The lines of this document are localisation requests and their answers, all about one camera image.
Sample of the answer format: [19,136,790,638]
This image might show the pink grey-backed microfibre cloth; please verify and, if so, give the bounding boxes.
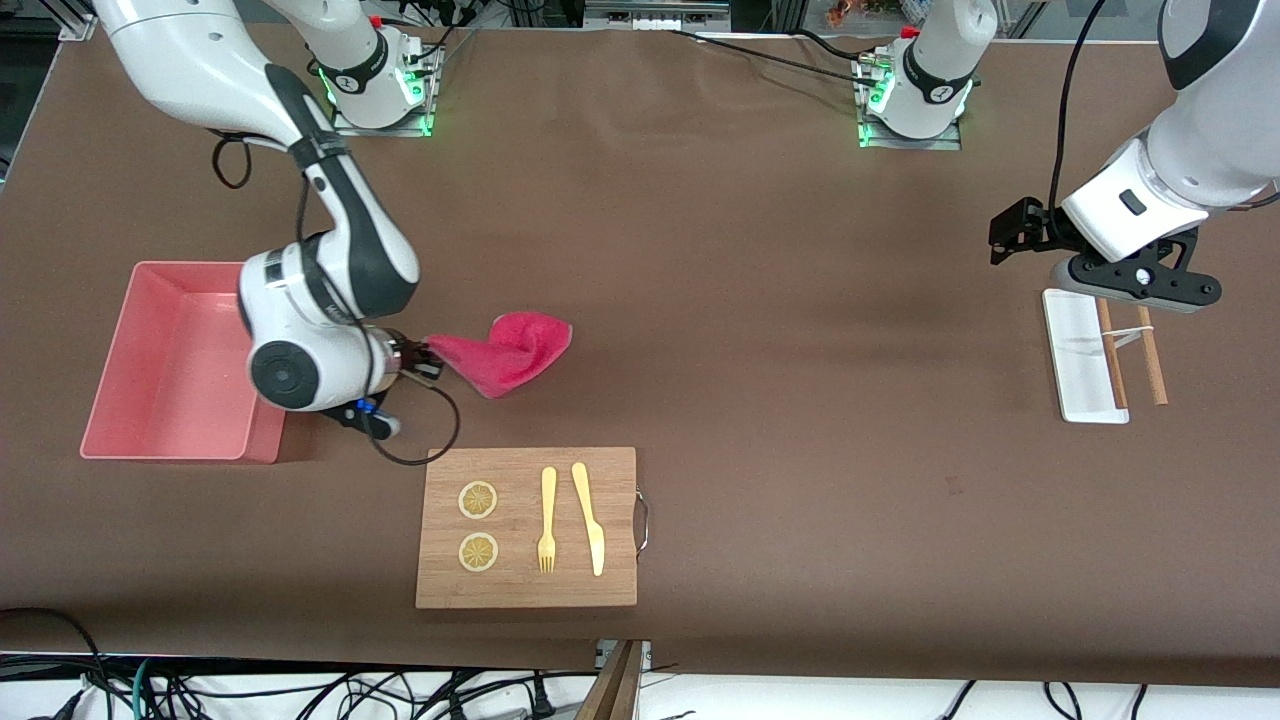
[427,311,574,400]

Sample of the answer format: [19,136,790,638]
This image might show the white rectangular tray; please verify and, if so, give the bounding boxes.
[1041,287,1132,425]

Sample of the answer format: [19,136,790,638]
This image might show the wooden rack rod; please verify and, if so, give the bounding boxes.
[1094,296,1130,411]
[1136,304,1170,407]

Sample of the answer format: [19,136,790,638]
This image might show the yellow plastic fork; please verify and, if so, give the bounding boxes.
[536,466,559,575]

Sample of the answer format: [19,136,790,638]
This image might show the yellow plastic knife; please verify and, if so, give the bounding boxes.
[570,461,607,578]

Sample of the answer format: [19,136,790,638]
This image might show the wooden cutting board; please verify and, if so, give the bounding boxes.
[414,446,652,610]

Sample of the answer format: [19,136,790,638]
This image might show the pink plastic bin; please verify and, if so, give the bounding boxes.
[79,260,292,465]

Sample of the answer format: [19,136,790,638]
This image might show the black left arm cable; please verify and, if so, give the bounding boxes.
[1046,0,1110,242]

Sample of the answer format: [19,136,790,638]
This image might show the aluminium frame post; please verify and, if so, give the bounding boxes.
[577,639,654,720]

